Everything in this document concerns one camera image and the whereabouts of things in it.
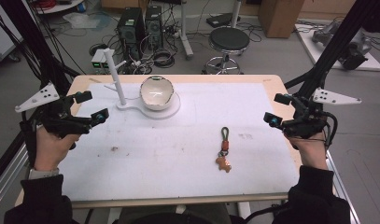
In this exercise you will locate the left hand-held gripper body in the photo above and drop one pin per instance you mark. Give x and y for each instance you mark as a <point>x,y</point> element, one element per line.
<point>58,119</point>

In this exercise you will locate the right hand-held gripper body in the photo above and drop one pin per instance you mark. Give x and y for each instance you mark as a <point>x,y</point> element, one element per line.
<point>309,123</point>

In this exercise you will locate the person's right hand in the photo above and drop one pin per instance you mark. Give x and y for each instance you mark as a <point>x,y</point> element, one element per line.
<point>312,152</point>

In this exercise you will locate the person's left hand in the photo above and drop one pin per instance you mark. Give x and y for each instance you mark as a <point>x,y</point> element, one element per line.
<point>50,149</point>

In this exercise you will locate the white stand with pegs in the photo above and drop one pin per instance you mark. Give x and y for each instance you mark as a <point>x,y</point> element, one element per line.
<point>114,74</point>

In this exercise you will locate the white power supply box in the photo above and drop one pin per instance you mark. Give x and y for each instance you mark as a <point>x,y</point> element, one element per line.
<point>99,60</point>

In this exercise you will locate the grey wristband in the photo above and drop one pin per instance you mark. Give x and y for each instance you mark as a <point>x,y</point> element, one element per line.
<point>43,173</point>

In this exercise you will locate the white floor board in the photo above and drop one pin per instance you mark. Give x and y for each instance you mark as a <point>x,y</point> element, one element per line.
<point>321,53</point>

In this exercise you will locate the white ceramic bowl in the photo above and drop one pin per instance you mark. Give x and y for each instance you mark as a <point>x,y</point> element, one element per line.
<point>156,93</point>

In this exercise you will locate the clear plastic sheet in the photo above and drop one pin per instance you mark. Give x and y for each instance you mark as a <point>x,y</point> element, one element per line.
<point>85,21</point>

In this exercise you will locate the white table mat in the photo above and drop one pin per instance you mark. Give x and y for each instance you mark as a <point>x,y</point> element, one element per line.
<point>166,155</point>

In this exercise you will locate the black round stool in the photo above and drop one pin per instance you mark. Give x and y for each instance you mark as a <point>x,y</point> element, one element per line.
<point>228,40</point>

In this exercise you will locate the black computer tower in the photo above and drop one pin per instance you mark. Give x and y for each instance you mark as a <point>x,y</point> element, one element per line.
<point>154,26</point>
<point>131,31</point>

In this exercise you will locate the brown cardboard box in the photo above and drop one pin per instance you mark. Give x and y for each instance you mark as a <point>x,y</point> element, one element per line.
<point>279,17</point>

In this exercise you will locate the grey robot device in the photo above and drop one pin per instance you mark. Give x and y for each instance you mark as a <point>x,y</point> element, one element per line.
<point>352,49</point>

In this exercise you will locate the round white table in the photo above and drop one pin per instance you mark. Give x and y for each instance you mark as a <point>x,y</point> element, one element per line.
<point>60,6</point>

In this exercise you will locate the white table leg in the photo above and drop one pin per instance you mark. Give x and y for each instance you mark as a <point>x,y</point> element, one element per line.
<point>186,34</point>
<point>236,12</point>

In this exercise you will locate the black flat case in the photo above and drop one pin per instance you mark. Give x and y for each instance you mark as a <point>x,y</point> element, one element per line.
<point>222,20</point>

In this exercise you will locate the black frame pole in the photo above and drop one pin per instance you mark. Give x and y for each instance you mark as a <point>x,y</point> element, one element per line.
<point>330,46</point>
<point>32,40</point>

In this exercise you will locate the aluminium rail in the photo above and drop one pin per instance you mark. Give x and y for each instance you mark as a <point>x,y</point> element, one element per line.
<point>343,186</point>
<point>7,180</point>

